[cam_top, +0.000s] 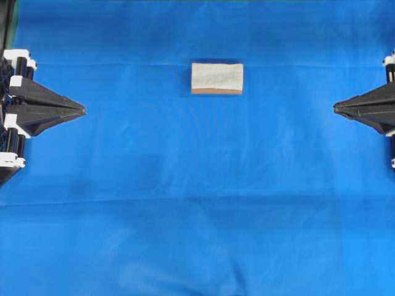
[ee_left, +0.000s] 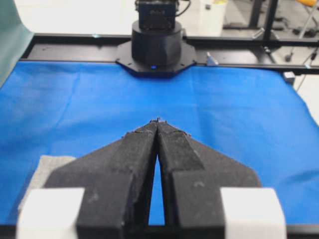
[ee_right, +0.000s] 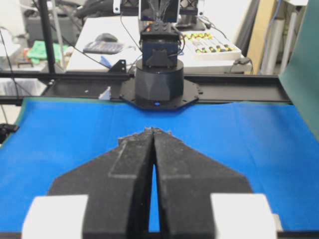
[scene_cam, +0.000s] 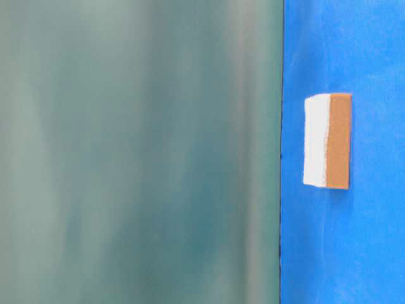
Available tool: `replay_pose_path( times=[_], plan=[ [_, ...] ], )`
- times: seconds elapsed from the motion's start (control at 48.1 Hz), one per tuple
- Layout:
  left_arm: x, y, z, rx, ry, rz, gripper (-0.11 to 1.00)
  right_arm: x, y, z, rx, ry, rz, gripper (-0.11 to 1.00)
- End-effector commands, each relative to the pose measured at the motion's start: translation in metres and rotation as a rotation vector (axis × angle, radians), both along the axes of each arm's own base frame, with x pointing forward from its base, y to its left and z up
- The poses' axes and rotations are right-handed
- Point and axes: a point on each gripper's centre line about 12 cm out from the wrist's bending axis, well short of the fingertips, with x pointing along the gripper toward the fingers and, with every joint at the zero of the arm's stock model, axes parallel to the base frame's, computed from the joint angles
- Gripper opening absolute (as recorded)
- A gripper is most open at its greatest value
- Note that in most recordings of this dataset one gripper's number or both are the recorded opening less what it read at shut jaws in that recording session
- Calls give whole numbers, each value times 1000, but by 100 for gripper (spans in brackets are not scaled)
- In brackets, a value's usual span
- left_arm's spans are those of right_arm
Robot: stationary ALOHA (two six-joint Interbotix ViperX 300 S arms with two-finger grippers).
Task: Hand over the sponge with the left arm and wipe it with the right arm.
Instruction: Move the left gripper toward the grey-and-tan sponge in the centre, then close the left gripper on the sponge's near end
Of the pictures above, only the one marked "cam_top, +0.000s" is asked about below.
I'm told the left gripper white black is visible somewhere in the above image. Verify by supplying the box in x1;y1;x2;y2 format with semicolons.
1;49;86;168

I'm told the white and orange sponge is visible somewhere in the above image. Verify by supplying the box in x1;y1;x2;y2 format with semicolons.
191;62;244;95

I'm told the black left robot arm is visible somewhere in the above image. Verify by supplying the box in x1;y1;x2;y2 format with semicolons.
1;1;86;184

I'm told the blue table cloth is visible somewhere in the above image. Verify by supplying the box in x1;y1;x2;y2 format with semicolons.
1;1;394;295

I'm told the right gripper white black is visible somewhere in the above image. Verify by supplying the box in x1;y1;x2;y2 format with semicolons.
333;49;395;169

